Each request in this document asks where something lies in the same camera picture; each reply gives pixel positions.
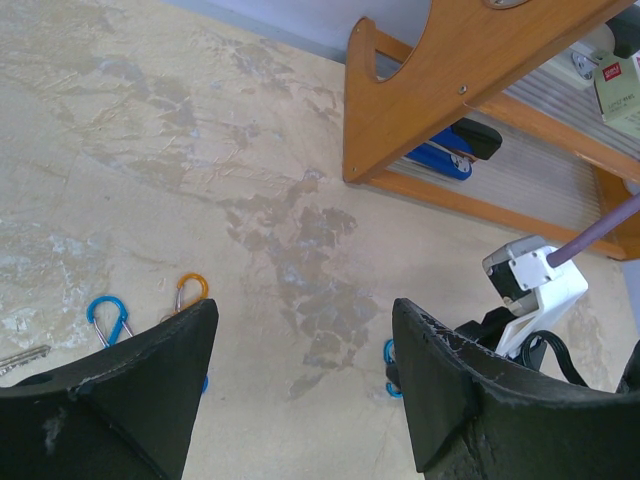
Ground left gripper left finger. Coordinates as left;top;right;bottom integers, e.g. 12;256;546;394
1;299;219;479

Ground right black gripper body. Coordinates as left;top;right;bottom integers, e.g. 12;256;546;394
452;305;591;389

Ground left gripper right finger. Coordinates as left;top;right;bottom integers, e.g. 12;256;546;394
392;298;639;479

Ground blue S carabiner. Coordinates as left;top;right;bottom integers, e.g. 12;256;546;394
383;339;402;398

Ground teal S carabiner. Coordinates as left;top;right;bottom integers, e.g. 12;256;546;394
86;295;134;348

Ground orange S carabiner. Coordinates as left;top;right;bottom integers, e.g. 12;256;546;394
173;272;209;313

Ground blue stapler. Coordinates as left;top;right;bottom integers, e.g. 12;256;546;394
405;118;503;181

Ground white cardboard box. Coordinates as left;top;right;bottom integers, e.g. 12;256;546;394
594;52;639;138

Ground wooden shelf rack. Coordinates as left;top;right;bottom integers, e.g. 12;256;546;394
342;0;640;261

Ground grey stapler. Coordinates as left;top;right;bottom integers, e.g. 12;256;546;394
570;17;639;90

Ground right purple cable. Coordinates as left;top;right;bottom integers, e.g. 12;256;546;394
547;192;640;269

